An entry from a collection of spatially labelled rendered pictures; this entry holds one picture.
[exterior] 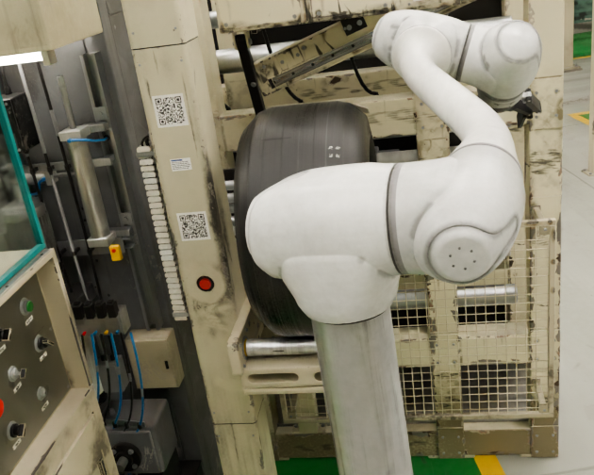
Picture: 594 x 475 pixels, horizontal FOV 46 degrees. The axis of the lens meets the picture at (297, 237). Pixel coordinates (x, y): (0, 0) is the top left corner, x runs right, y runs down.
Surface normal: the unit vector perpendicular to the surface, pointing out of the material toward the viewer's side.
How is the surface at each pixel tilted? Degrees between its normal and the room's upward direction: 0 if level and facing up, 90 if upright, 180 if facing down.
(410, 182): 29
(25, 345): 90
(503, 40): 57
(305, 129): 23
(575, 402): 0
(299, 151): 36
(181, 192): 90
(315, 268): 92
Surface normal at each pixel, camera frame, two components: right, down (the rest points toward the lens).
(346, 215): -0.34, -0.10
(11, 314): 0.98, -0.07
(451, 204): -0.32, -0.64
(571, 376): -0.13, -0.92
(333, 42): -0.13, 0.40
